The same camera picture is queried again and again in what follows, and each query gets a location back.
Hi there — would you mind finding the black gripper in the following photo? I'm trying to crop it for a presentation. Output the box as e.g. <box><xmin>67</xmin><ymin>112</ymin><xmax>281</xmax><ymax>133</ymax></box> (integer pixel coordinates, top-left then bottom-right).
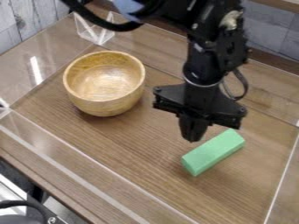
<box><xmin>154</xmin><ymin>80</ymin><xmax>247</xmax><ymax>143</ymax></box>

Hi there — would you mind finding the green rectangular block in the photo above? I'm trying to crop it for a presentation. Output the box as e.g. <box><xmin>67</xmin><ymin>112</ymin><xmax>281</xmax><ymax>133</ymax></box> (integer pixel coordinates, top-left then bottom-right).
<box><xmin>182</xmin><ymin>129</ymin><xmax>246</xmax><ymax>177</ymax></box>

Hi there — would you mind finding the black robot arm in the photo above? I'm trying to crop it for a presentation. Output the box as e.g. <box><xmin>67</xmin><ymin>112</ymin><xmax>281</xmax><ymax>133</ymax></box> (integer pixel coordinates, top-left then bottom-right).
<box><xmin>139</xmin><ymin>0</ymin><xmax>250</xmax><ymax>142</ymax></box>

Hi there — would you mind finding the wooden bowl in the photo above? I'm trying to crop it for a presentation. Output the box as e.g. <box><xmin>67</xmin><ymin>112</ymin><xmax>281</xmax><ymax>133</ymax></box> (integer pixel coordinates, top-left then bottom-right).
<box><xmin>63</xmin><ymin>51</ymin><xmax>146</xmax><ymax>117</ymax></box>

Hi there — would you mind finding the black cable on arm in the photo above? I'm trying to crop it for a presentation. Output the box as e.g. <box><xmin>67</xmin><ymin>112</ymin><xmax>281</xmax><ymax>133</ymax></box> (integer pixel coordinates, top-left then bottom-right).
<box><xmin>60</xmin><ymin>0</ymin><xmax>165</xmax><ymax>32</ymax></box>

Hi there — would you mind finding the clear acrylic corner bracket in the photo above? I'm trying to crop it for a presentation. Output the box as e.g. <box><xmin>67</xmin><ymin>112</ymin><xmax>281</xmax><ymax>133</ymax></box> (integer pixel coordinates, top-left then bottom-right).
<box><xmin>74</xmin><ymin>13</ymin><xmax>115</xmax><ymax>46</ymax></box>

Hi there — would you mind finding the black stand with cable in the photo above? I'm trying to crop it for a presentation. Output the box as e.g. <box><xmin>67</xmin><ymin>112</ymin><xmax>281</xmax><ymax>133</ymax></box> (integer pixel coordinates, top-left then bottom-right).
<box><xmin>0</xmin><ymin>193</ymin><xmax>62</xmax><ymax>224</ymax></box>

